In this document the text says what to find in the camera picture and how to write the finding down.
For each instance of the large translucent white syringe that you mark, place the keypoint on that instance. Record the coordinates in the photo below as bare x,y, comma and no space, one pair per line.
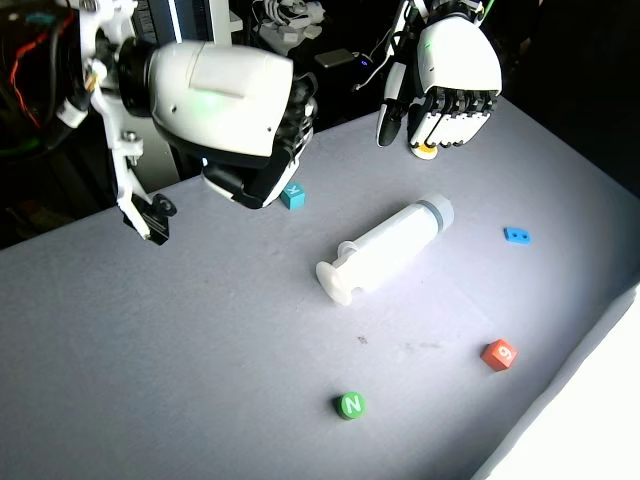
385,240

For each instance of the yellow and white disc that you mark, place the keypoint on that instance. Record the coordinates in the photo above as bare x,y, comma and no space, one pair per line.
426,152

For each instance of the grey power bank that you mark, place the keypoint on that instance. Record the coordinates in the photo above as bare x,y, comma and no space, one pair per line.
334,58

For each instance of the white plastic parts heap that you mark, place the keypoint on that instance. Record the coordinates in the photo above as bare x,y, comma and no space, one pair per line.
287,30

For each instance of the blue flat block two holes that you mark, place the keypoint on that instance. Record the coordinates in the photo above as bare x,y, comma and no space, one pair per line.
517,235

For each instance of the teal block with letter K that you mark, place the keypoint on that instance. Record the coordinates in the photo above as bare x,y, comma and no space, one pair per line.
292,197

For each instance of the red cube with number 9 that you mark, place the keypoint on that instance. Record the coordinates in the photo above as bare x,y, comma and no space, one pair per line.
497,355

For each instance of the green cylinder with letter N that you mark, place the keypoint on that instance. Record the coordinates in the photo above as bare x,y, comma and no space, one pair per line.
351,405

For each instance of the white side panel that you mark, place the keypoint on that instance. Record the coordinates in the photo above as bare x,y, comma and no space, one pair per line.
600,410

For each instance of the grey table cloth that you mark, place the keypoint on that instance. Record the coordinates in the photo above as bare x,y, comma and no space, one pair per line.
200,350

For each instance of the black wrist camera white bracket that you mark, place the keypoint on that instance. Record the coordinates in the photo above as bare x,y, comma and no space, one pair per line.
160,207

